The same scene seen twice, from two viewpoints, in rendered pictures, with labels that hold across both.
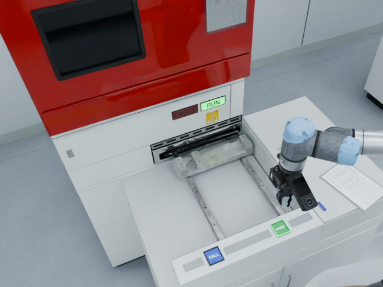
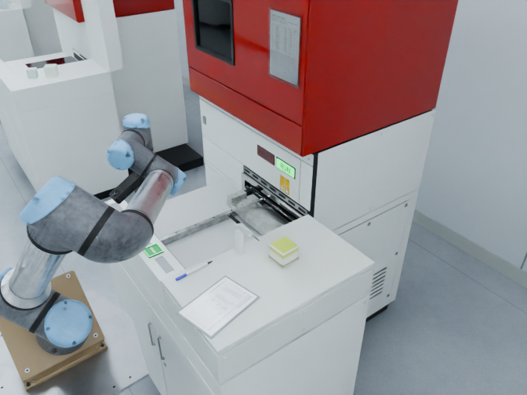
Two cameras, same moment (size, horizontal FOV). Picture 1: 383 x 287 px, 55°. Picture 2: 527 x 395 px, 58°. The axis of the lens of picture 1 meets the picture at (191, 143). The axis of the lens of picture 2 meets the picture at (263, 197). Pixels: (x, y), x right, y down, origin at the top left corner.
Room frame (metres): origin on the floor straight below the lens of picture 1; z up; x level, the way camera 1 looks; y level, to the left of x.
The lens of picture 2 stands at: (0.66, -1.61, 2.02)
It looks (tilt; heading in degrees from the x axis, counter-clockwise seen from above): 33 degrees down; 73
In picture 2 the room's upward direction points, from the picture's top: straight up
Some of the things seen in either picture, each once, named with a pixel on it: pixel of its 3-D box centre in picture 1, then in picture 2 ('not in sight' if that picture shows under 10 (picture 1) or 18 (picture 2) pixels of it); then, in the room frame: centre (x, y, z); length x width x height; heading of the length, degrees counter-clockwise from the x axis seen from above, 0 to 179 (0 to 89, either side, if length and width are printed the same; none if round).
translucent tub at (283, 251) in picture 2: not in sight; (283, 251); (1.08, -0.47, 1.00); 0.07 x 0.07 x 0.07; 23
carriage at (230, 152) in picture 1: (213, 158); (258, 219); (1.11, -0.09, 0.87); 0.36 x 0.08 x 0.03; 109
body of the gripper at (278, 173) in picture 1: (287, 173); not in sight; (0.69, -0.28, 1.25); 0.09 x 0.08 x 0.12; 19
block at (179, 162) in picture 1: (180, 165); (237, 196); (1.05, 0.06, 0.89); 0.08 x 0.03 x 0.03; 19
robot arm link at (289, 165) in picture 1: (292, 158); not in sight; (0.68, -0.28, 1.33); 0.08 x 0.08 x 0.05
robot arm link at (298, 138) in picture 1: (298, 139); (137, 134); (0.68, -0.29, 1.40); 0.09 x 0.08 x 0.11; 65
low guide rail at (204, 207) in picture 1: (201, 201); (205, 224); (0.89, -0.02, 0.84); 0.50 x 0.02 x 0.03; 19
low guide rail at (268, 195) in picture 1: (257, 180); not in sight; (0.98, -0.28, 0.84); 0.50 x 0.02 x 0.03; 19
